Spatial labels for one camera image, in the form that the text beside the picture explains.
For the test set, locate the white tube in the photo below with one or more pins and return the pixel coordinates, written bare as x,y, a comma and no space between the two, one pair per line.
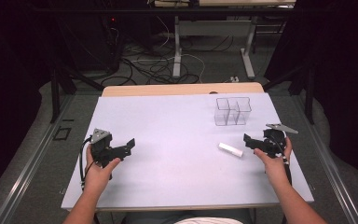
230,149

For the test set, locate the dark curtain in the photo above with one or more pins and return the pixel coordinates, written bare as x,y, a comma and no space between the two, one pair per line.
9,77
345,77

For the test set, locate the white desk frame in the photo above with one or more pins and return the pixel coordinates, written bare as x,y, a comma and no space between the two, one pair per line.
177,46

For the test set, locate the person's white shirt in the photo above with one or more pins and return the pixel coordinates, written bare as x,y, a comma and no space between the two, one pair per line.
209,221

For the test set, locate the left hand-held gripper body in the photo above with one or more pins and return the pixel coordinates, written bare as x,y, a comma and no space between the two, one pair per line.
101,146

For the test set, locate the black device with red light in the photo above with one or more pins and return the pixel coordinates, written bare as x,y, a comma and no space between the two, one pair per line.
113,43

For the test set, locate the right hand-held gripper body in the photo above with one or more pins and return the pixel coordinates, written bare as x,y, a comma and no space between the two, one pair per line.
275,140

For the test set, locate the white power plug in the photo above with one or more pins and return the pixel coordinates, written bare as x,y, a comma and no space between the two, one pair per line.
234,79

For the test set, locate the person's right hand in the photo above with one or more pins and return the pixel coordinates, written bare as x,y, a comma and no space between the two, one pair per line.
275,166

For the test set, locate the black metal stand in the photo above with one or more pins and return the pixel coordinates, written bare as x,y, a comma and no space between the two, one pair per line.
309,90
55,93

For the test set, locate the clear plastic organizer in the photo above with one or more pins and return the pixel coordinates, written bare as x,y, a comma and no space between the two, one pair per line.
232,111

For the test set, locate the person's left hand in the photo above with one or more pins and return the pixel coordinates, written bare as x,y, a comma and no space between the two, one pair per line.
99,175

